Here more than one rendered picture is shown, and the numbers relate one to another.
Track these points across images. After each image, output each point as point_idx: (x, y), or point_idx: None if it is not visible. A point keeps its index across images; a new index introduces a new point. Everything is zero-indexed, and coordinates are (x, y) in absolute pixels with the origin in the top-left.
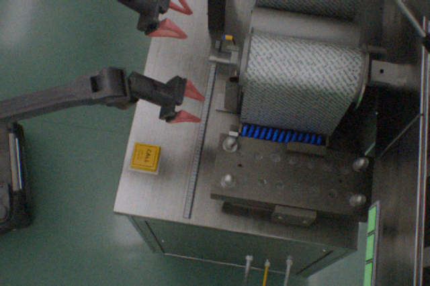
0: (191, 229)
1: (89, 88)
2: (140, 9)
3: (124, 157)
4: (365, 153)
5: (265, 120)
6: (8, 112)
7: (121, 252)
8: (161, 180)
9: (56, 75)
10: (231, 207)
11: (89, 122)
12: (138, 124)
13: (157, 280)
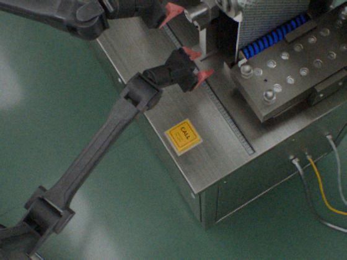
0: (256, 162)
1: (131, 106)
2: (146, 11)
3: (108, 180)
4: (331, 5)
5: (257, 33)
6: (81, 174)
7: (175, 254)
8: (209, 142)
9: None
10: (276, 119)
11: (53, 177)
12: (154, 117)
13: (223, 251)
